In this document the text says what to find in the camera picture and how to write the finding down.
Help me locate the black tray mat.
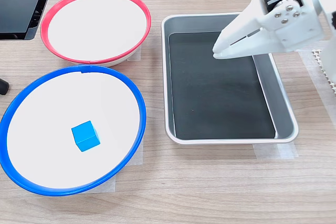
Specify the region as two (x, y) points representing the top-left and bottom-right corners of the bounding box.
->
(169, 31), (276, 140)

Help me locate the white plate with blue rim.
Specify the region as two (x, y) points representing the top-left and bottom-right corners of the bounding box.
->
(0, 63), (147, 197)

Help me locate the small blue cube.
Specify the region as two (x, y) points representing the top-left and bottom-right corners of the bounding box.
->
(71, 120), (101, 153)

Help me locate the white plate with red rim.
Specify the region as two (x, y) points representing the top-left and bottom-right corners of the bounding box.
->
(40, 0), (152, 67)

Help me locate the black flat device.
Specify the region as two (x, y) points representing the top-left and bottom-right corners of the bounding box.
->
(0, 0), (58, 41)

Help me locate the steel tray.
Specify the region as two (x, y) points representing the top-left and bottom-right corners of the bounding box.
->
(161, 12), (299, 145)

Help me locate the small black object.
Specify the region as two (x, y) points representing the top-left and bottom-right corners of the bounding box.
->
(0, 78), (10, 95)

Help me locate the pale perforated base plate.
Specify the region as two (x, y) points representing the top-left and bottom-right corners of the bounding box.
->
(311, 47), (336, 95)

